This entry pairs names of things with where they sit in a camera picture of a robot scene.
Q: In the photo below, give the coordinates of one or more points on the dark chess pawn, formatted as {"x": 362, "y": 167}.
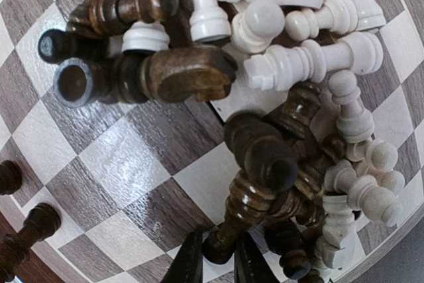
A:
{"x": 41, "y": 223}

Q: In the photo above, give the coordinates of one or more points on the dark chess piece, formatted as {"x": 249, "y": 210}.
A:
{"x": 11, "y": 177}

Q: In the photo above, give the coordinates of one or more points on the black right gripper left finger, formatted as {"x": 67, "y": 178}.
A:
{"x": 187, "y": 266}

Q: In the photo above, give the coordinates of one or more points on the wooden chess board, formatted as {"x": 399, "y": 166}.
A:
{"x": 394, "y": 95}

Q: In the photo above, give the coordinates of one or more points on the pile of white chess pieces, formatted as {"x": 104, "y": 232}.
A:
{"x": 314, "y": 64}

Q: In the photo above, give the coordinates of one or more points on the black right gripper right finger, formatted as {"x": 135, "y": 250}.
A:
{"x": 250, "y": 265}

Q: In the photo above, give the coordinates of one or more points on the pile of dark chess pieces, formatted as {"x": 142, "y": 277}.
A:
{"x": 248, "y": 150}

